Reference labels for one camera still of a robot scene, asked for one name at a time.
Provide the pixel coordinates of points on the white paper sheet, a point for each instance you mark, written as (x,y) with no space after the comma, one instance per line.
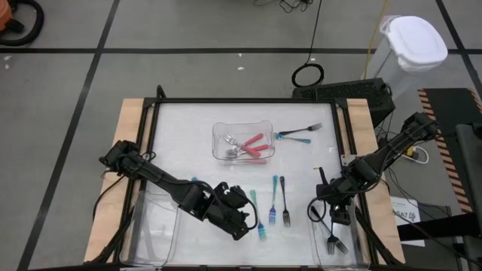
(404,209)

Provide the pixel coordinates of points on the silver metal bracket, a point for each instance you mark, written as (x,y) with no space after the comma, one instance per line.
(348,160)

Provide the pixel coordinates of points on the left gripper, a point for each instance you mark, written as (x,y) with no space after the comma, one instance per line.
(229,203)

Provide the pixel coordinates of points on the yellow plug connector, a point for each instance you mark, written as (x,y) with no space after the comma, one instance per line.
(409,150)

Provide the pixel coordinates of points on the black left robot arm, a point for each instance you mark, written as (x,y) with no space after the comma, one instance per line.
(162,178)

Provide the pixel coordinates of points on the black metal beam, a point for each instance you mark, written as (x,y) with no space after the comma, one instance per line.
(437,227)

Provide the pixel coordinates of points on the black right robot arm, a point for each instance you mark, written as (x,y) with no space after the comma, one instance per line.
(391,148)

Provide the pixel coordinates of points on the clear plastic bin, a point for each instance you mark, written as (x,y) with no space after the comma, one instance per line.
(150,233)
(241,128)
(354,244)

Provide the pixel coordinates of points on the orange vacuum cleaner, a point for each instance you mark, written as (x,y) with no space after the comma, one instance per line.
(3,13)

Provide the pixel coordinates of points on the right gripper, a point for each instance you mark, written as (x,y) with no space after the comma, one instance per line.
(335,192)

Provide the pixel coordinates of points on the black mat with striped edge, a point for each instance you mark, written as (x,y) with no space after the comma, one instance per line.
(459,105)

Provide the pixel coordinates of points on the white lidded trash can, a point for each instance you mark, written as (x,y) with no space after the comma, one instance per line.
(414,41)

